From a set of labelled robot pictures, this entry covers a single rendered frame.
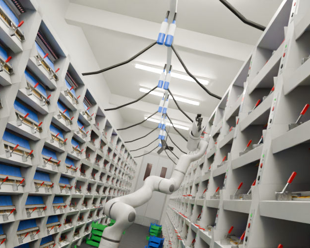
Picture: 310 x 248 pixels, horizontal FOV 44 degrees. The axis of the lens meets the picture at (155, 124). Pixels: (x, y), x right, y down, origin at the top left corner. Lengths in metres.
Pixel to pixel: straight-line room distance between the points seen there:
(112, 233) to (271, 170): 1.40
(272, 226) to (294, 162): 0.22
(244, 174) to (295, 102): 0.73
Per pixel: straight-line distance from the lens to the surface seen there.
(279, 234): 1.31
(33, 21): 2.28
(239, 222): 1.99
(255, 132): 2.04
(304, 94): 1.38
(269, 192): 1.29
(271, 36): 2.04
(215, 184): 2.68
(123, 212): 2.42
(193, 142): 2.90
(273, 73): 1.87
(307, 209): 0.90
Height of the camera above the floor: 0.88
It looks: 10 degrees up
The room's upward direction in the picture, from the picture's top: 15 degrees clockwise
